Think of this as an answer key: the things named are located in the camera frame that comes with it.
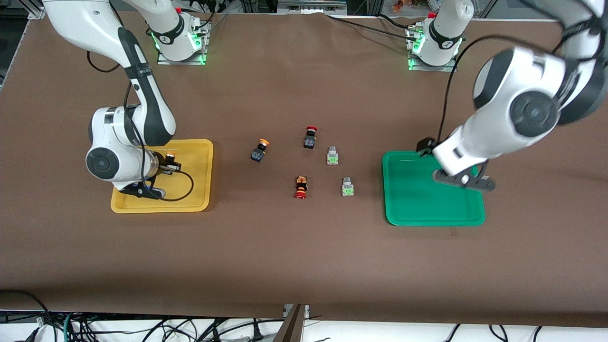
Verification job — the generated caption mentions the black looping floor cable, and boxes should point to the black looping floor cable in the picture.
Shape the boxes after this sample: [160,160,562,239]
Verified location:
[0,290,53,342]

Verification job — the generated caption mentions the black cable on table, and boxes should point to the black cable on table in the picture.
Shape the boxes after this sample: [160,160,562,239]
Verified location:
[325,13,418,38]

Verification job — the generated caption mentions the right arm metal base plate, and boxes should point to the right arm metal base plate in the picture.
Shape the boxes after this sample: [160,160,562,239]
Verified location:
[157,21,211,66]

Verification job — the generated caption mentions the yellow plastic tray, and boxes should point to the yellow plastic tray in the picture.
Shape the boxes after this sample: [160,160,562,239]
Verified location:
[110,139,214,214]

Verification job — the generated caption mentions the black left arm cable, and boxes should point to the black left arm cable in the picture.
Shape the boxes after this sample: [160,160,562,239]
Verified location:
[436,33,599,143]

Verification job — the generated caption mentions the black right arm base cable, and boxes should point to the black right arm base cable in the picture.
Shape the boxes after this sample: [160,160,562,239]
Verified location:
[183,0,228,36]

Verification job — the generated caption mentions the dark table leg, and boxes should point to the dark table leg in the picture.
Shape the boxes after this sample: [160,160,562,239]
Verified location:
[273,304,307,342]

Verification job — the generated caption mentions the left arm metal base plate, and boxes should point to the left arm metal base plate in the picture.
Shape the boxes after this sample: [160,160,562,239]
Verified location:
[408,26,459,73]

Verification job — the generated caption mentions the green plastic tray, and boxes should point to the green plastic tray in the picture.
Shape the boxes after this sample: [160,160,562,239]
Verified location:
[382,151,486,227]

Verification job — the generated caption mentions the brown table cloth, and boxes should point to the brown table cloth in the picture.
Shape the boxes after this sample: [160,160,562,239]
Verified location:
[0,9,608,328]

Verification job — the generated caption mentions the black tangled floor cables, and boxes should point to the black tangled floor cables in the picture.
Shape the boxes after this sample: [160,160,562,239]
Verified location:
[71,316,285,342]

